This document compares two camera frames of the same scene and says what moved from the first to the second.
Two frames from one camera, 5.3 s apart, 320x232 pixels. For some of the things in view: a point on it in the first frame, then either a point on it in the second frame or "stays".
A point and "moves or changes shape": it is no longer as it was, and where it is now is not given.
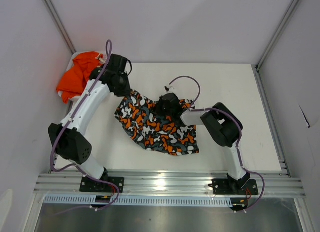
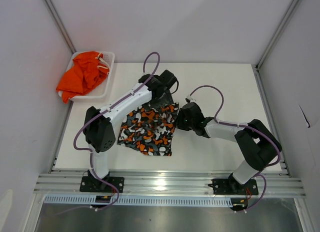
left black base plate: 89,185 stays
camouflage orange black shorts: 138,117 moves or changes shape
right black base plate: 226,186 stays
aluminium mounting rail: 171,182 stays
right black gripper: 158,107 to 179,122
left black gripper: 126,90 to 167,99
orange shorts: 73,80 stays
